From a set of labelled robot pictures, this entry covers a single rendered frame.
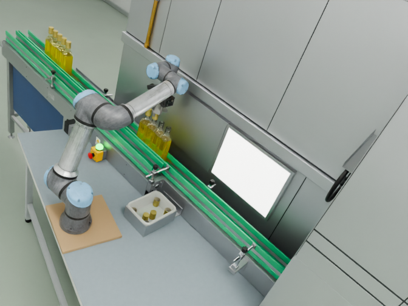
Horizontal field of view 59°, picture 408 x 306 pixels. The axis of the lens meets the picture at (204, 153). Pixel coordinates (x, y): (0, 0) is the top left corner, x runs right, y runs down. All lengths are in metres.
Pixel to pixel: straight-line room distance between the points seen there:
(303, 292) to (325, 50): 0.97
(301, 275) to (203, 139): 0.92
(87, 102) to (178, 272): 0.90
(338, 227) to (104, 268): 1.05
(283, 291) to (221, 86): 1.02
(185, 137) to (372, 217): 1.21
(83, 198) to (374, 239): 1.19
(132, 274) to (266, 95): 1.04
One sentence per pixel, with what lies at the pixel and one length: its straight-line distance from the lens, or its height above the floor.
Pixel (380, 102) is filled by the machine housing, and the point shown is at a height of 1.79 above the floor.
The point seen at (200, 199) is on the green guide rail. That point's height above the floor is 0.94.
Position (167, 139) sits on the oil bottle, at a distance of 2.05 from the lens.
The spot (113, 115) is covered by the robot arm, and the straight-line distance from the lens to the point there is 1.57.
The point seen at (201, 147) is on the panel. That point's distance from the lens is 2.06.
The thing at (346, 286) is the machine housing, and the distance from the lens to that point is 1.45.
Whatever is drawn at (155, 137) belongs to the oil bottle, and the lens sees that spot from 2.10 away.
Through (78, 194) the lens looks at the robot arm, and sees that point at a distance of 1.75.
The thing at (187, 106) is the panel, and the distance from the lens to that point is 2.06.
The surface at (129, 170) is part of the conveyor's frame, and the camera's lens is 2.16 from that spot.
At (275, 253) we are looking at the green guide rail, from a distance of 1.89.
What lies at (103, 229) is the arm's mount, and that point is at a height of 0.77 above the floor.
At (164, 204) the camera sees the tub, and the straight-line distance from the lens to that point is 2.05.
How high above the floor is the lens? 2.23
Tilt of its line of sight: 34 degrees down
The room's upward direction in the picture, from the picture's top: 20 degrees clockwise
